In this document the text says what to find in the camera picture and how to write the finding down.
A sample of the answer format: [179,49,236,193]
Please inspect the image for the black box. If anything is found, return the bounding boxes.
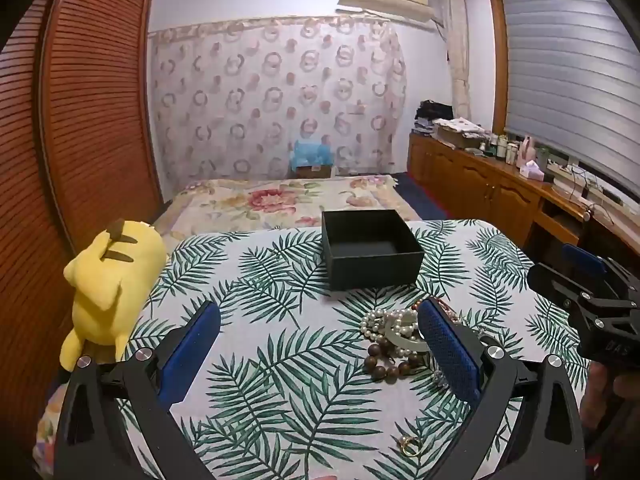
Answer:
[321,209,425,292]

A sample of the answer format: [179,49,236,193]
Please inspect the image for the long wooden cabinet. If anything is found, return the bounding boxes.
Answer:
[407,130,640,266]

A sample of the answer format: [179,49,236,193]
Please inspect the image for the cardboard box with cloth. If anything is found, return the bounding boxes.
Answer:
[432,116,493,150]

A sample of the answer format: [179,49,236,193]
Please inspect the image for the pile of dark clothes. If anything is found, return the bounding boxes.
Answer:
[414,100,455,136]

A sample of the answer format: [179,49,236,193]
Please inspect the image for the yellow plush toy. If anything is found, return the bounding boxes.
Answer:
[60,218,168,368]

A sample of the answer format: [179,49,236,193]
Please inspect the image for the circle patterned curtain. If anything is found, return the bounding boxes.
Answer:
[149,14,408,191]

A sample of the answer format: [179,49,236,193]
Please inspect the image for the person's right hand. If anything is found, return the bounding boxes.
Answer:
[581,360,640,432]

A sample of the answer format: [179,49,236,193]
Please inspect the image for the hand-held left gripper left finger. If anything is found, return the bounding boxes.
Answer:
[54,301,222,480]

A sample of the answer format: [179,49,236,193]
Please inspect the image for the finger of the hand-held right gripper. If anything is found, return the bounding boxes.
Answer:
[561,243,640,293]
[527,262,608,322]

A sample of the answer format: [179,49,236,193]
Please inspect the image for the wooden window frame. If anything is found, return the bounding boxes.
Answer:
[489,0,640,211]

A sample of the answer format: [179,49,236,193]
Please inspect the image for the pearl necklace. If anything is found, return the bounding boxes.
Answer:
[359,308,426,357]

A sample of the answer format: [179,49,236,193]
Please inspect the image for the floral blanket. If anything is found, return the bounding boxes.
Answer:
[32,176,425,480]

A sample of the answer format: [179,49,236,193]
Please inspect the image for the white cables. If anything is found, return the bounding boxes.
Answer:
[565,165,631,221]

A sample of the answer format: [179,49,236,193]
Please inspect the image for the grey window blind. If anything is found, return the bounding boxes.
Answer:
[500,0,640,196]

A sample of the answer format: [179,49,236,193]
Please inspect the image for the pale green bangle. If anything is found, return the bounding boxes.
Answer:
[384,312,432,357]

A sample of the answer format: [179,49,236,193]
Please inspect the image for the brown louvred wardrobe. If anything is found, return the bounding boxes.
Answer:
[0,0,165,461]

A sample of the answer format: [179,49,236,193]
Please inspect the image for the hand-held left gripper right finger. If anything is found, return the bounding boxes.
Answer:
[416,297,586,480]

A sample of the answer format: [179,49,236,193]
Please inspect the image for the brown wooden bead bracelet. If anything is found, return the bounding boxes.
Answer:
[364,342,427,382]

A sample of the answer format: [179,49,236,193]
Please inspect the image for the red bead bracelet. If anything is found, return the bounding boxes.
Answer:
[410,297,460,322]

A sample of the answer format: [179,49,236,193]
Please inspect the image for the leaf print cloth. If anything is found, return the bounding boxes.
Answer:
[122,219,591,480]

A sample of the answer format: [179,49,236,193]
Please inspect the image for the bundled beige curtain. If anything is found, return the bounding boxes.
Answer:
[446,0,473,121]

